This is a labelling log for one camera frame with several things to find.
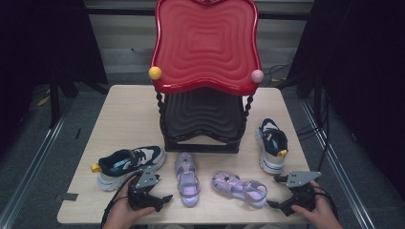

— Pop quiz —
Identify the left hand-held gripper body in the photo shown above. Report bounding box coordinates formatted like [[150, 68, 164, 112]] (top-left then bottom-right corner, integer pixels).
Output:
[[128, 168, 161, 213]]

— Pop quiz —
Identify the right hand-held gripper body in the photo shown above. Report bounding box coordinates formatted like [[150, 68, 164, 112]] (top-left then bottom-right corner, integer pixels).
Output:
[[280, 171, 322, 218]]

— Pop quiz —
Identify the purple jelly sandal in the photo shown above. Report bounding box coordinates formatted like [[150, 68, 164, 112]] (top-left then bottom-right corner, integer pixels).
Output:
[[174, 152, 202, 208], [210, 170, 268, 210]]

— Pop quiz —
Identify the navy white sneaker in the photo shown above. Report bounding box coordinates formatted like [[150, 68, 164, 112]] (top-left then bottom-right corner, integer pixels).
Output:
[[255, 117, 289, 176], [90, 145, 167, 193]]

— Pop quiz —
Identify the red and black shoe rack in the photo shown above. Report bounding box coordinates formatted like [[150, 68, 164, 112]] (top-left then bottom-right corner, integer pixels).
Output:
[[148, 0, 266, 155]]

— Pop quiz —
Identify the person's right hand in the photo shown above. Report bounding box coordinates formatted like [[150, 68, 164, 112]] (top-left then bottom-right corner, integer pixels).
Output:
[[290, 179, 343, 229]]

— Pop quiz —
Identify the person's left hand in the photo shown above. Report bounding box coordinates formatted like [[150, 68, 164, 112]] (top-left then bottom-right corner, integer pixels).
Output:
[[103, 185, 157, 229]]

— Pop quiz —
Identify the grey tape strip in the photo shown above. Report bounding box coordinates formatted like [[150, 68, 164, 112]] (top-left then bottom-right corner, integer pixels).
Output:
[[53, 192, 79, 203]]

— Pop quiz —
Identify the black metal stand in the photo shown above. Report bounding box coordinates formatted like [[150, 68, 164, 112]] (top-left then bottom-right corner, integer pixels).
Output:
[[48, 71, 62, 129]]

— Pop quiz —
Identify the yellow floor object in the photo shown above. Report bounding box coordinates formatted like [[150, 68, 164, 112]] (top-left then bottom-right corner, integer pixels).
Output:
[[35, 94, 52, 108]]

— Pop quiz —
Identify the black curtain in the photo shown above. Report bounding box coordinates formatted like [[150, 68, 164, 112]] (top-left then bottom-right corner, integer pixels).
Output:
[[286, 0, 405, 204], [0, 0, 108, 154]]

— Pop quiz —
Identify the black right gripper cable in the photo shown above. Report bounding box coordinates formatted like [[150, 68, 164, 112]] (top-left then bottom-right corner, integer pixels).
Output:
[[313, 185, 339, 220]]

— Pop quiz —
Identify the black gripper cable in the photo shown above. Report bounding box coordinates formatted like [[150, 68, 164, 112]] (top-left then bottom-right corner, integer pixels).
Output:
[[313, 185, 339, 220], [100, 171, 141, 229]]

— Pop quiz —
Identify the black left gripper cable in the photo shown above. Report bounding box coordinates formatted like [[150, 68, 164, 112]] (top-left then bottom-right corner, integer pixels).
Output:
[[100, 171, 141, 229]]

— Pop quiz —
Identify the metal floor rail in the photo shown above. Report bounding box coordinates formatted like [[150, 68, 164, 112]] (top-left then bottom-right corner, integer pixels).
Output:
[[300, 99, 376, 229], [0, 104, 75, 229]]

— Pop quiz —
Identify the long black floor cable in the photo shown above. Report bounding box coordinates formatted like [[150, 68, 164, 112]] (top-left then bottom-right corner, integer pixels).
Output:
[[295, 89, 330, 173]]

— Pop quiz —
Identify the black floor cable bundle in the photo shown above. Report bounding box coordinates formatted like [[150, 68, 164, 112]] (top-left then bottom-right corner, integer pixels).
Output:
[[263, 61, 295, 89]]

